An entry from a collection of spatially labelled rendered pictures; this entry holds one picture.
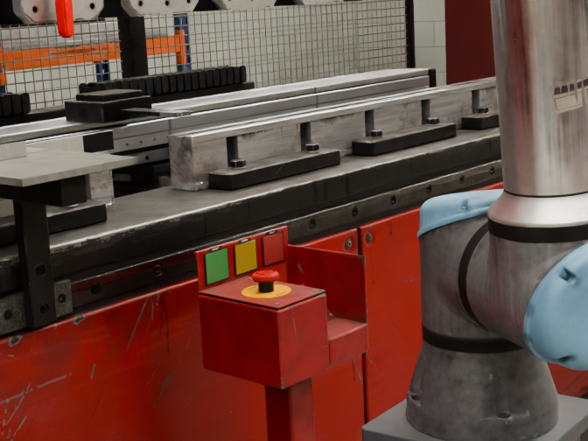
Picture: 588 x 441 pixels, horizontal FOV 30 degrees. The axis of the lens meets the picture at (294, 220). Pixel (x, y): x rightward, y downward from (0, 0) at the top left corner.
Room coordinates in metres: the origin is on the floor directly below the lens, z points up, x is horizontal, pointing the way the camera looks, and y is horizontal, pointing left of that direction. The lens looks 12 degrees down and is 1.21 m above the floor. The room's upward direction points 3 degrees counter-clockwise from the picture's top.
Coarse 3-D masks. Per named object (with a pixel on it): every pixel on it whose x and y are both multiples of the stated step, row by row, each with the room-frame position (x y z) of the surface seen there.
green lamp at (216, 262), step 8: (224, 248) 1.59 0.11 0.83; (208, 256) 1.56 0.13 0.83; (216, 256) 1.57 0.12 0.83; (224, 256) 1.58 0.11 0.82; (208, 264) 1.56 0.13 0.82; (216, 264) 1.57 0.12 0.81; (224, 264) 1.58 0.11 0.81; (208, 272) 1.56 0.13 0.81; (216, 272) 1.57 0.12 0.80; (224, 272) 1.58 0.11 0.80; (208, 280) 1.56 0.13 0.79; (216, 280) 1.57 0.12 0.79
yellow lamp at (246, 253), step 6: (234, 246) 1.60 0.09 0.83; (240, 246) 1.61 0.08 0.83; (246, 246) 1.62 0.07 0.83; (252, 246) 1.63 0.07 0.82; (240, 252) 1.61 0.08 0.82; (246, 252) 1.62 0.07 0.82; (252, 252) 1.63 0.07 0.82; (240, 258) 1.61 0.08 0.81; (246, 258) 1.62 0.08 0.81; (252, 258) 1.63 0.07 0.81; (240, 264) 1.61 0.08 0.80; (246, 264) 1.62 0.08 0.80; (252, 264) 1.63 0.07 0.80; (240, 270) 1.61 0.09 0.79; (246, 270) 1.62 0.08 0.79
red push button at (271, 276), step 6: (258, 270) 1.54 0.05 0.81; (264, 270) 1.53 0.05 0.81; (270, 270) 1.53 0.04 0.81; (252, 276) 1.52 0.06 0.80; (258, 276) 1.51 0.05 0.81; (264, 276) 1.51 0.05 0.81; (270, 276) 1.51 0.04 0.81; (276, 276) 1.52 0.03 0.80; (258, 282) 1.51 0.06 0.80; (264, 282) 1.51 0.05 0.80; (270, 282) 1.51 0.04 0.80; (264, 288) 1.52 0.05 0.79; (270, 288) 1.52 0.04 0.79
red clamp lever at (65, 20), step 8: (56, 0) 1.61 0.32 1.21; (64, 0) 1.61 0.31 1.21; (56, 8) 1.61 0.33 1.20; (64, 8) 1.61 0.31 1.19; (72, 8) 1.62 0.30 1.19; (64, 16) 1.61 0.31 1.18; (72, 16) 1.61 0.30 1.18; (64, 24) 1.61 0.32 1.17; (72, 24) 1.61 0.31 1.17; (64, 32) 1.61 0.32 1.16; (72, 32) 1.61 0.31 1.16
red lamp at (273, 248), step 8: (280, 232) 1.68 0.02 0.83; (264, 240) 1.65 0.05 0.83; (272, 240) 1.66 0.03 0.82; (280, 240) 1.68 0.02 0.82; (264, 248) 1.65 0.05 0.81; (272, 248) 1.66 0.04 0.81; (280, 248) 1.68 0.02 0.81; (264, 256) 1.65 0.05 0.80; (272, 256) 1.66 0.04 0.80; (280, 256) 1.68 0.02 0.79; (264, 264) 1.65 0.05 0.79
